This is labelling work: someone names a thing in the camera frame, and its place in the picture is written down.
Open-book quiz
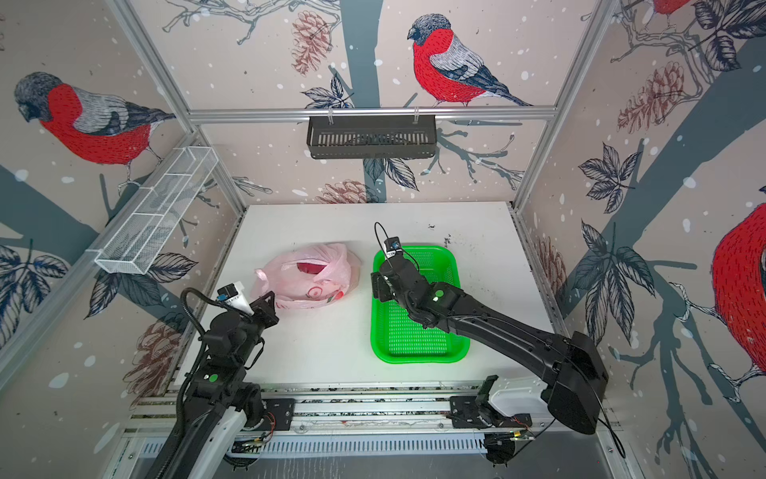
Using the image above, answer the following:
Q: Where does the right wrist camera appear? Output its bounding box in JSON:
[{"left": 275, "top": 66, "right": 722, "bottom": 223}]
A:
[{"left": 383, "top": 237, "right": 404, "bottom": 259}]

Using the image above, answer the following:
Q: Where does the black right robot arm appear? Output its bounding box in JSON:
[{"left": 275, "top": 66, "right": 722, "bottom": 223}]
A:
[{"left": 371, "top": 253, "right": 608, "bottom": 435}]

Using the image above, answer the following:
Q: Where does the pink plastic bag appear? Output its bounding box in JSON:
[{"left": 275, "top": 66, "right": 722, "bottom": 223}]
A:
[{"left": 251, "top": 243, "right": 361, "bottom": 311}]

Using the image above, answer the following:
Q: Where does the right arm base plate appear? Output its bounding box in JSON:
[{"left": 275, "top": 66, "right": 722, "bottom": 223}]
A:
[{"left": 446, "top": 396, "right": 533, "bottom": 430}]

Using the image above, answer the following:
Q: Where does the black hanging wall basket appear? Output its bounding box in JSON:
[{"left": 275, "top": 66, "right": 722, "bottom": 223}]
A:
[{"left": 306, "top": 115, "right": 438, "bottom": 160}]

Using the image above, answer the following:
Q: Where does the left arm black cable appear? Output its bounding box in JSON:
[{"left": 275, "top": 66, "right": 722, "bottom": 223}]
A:
[{"left": 178, "top": 286, "right": 231, "bottom": 336}]

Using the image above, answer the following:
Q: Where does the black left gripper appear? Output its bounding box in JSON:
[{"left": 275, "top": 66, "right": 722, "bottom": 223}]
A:
[{"left": 235, "top": 289, "right": 279, "bottom": 366}]

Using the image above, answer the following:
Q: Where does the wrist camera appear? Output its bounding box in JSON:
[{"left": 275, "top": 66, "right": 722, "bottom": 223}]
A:
[
  {"left": 217, "top": 281, "right": 253, "bottom": 315},
  {"left": 383, "top": 237, "right": 404, "bottom": 259}
]

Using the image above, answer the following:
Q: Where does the green plastic perforated basket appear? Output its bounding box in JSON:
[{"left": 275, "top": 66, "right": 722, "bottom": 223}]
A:
[{"left": 370, "top": 245, "right": 471, "bottom": 364}]

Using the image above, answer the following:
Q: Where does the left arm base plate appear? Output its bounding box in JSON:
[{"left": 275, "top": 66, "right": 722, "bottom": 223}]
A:
[{"left": 243, "top": 398, "right": 296, "bottom": 432}]

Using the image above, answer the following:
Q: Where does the aluminium mounting rail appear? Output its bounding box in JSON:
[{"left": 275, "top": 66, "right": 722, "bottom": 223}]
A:
[{"left": 122, "top": 382, "right": 624, "bottom": 459}]

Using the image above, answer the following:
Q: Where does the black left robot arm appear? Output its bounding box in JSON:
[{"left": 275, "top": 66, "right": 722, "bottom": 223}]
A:
[{"left": 147, "top": 285, "right": 278, "bottom": 478}]

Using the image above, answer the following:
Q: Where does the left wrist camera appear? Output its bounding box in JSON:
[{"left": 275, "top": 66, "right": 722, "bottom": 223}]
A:
[{"left": 217, "top": 281, "right": 253, "bottom": 315}]

